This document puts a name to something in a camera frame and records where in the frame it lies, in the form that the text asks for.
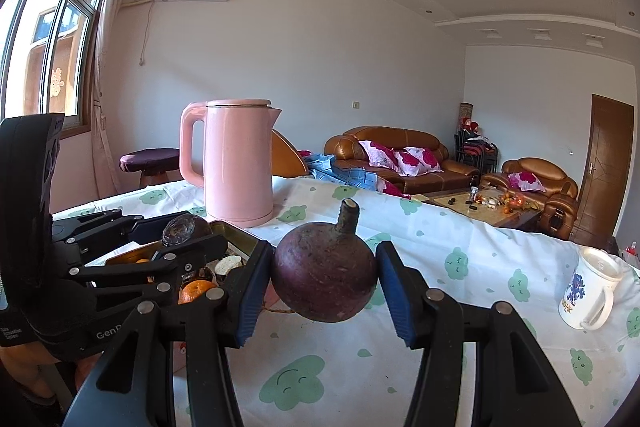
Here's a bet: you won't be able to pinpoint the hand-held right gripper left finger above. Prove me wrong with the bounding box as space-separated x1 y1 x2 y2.
69 239 276 427

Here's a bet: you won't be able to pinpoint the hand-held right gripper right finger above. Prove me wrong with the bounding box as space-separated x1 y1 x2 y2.
375 240 584 427

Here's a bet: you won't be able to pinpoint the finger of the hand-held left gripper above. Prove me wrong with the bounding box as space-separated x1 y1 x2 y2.
51 208 171 254
74 233 231 309

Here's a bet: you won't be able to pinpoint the cut taro piece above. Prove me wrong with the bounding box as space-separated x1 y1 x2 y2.
212 255 247 280

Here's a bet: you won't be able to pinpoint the gold metal tin box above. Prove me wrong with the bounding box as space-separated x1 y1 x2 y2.
105 219 263 308

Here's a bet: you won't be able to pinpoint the large rough orange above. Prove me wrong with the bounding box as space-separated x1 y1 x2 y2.
178 279 218 305

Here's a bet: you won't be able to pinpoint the purple round radish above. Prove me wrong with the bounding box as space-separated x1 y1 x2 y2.
271 198 378 324

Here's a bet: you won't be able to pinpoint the white tablecloth with green clouds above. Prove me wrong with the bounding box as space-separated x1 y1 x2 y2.
50 174 640 427

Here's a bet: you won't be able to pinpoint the maroon padded stool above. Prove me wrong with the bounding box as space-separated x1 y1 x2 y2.
119 148 182 188

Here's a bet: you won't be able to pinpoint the pink electric kettle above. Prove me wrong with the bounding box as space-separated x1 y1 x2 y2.
179 99 283 229

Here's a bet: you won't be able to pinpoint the wooden coffee table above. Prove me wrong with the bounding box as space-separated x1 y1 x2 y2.
422 188 543 235

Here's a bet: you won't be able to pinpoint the blue checked cloth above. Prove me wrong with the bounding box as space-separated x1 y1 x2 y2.
302 152 386 192

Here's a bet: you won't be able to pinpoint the pale pink curtain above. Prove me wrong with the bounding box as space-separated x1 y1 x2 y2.
90 0 147 198

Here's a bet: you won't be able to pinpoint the wooden chair back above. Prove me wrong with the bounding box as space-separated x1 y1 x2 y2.
271 129 310 178

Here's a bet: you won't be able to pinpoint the pink floral pillow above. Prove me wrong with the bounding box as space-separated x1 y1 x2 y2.
359 140 401 172
395 147 443 175
507 172 547 194

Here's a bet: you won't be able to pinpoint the brown leather sofa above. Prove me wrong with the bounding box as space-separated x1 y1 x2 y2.
324 126 481 195

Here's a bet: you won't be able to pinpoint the window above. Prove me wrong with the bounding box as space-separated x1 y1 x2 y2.
0 0 113 122

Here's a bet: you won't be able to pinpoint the stacked dark chairs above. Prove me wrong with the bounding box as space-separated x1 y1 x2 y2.
454 129 500 172

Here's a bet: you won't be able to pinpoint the white mug with blue print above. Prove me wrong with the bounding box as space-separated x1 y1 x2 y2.
558 248 626 330

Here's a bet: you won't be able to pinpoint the white air conditioner pipe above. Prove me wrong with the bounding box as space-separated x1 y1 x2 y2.
132 0 156 66

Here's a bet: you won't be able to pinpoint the brown leather armchair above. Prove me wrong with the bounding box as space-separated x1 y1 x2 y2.
480 157 580 242

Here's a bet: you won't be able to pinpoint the brown wooden door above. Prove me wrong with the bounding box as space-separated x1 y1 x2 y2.
572 94 635 253

